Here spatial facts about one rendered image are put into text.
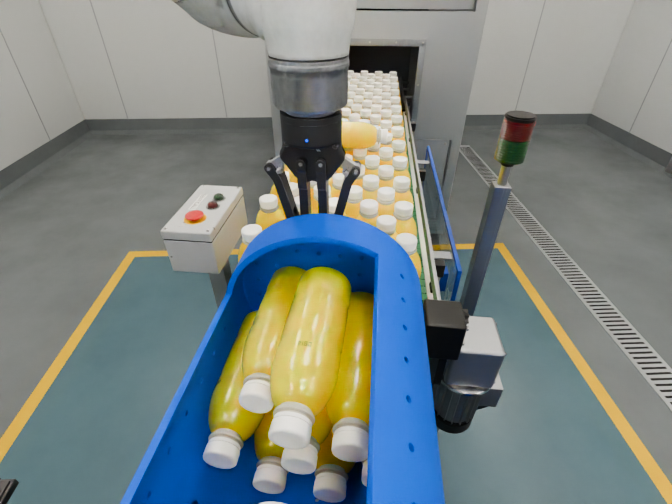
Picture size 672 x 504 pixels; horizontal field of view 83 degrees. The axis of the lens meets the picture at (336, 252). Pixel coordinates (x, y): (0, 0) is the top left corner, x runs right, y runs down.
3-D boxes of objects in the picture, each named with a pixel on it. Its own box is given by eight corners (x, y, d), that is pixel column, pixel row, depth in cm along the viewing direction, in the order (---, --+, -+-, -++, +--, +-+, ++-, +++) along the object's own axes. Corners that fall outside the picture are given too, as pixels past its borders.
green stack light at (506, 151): (497, 164, 83) (503, 142, 80) (490, 153, 88) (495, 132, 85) (527, 165, 82) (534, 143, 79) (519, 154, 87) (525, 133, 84)
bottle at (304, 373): (351, 306, 52) (330, 443, 38) (301, 301, 53) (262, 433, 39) (352, 267, 47) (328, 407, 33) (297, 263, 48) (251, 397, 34)
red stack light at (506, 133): (503, 142, 80) (508, 123, 77) (496, 132, 85) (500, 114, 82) (534, 143, 79) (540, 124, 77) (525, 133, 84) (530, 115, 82)
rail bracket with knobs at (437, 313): (409, 361, 72) (416, 324, 66) (407, 333, 78) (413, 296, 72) (462, 366, 71) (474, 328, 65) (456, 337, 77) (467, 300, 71)
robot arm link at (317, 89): (278, 48, 46) (282, 99, 50) (257, 62, 39) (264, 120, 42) (352, 49, 45) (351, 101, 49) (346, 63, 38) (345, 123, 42)
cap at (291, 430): (314, 432, 37) (310, 451, 36) (275, 426, 37) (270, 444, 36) (312, 412, 35) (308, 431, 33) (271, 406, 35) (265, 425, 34)
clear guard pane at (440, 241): (427, 394, 116) (457, 271, 87) (412, 247, 179) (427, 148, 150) (429, 394, 116) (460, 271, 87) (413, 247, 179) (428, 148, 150)
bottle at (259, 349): (291, 257, 55) (253, 361, 40) (326, 285, 57) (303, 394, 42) (262, 281, 58) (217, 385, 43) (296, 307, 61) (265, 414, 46)
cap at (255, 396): (257, 373, 41) (252, 387, 40) (284, 390, 43) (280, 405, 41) (237, 386, 43) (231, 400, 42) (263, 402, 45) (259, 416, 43)
